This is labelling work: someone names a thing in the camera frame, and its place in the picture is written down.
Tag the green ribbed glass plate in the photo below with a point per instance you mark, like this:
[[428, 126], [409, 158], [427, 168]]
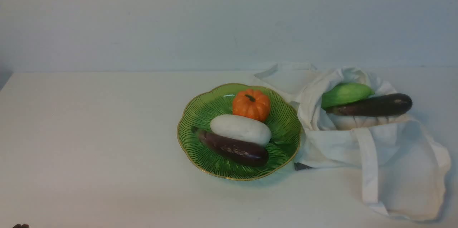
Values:
[[283, 123]]

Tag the white oblong vegetable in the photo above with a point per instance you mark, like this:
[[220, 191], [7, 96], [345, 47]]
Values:
[[241, 128]]

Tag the green cucumber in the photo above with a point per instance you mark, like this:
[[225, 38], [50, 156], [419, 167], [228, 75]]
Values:
[[345, 93]]

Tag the dark purple eggplant on plate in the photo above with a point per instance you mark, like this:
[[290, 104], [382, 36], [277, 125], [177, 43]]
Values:
[[241, 152]]

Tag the small orange pumpkin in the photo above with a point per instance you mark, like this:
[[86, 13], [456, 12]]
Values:
[[253, 104]]

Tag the dark object at bottom edge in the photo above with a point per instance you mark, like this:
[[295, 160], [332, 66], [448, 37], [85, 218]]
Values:
[[21, 226]]

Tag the white cloth tote bag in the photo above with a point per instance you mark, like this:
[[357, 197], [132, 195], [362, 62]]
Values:
[[403, 167]]

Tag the dark purple eggplant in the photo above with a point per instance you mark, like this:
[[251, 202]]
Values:
[[241, 152], [380, 106]]

